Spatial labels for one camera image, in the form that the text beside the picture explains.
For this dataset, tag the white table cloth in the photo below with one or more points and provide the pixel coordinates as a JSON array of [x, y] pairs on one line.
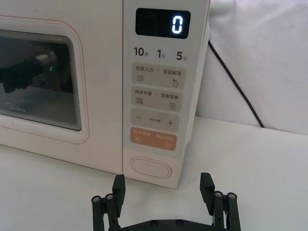
[[240, 168]]

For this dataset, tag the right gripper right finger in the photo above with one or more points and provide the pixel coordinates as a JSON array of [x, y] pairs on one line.
[[216, 207]]

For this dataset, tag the white curtain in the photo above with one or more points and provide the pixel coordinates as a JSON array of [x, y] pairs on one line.
[[264, 48]]

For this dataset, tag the cream microwave oven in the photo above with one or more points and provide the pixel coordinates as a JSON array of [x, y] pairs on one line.
[[96, 96]]

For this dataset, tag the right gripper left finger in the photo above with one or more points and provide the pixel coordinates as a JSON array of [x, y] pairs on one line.
[[115, 204]]

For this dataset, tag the oven control panel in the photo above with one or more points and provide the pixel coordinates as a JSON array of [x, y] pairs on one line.
[[158, 96]]

